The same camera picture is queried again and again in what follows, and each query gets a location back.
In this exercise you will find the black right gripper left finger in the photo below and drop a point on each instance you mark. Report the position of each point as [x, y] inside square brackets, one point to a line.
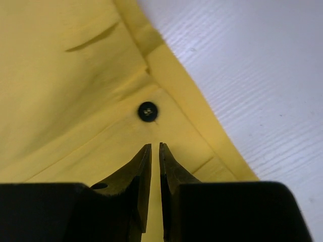
[114, 209]

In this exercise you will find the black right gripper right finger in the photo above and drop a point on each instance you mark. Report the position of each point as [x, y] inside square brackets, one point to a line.
[226, 211]

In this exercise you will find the yellow trousers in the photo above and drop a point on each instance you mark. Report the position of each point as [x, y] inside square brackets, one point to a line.
[85, 84]

